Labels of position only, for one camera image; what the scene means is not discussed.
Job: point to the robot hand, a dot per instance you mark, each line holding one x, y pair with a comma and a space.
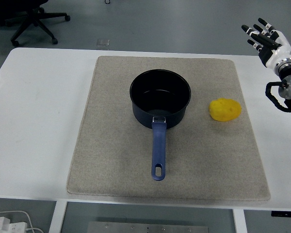
279, 52

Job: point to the black table control panel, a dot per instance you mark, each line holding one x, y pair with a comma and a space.
286, 214

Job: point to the white table leg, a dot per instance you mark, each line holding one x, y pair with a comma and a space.
238, 221
57, 216

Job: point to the silver floor socket plate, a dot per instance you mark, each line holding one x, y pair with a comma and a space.
103, 42

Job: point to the beige table mat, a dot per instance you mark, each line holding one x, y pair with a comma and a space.
111, 145

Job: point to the grey metal plate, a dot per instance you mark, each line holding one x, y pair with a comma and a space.
148, 228

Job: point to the black office chair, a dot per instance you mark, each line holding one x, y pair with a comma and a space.
31, 17

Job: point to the white power strip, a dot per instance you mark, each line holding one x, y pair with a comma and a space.
7, 224

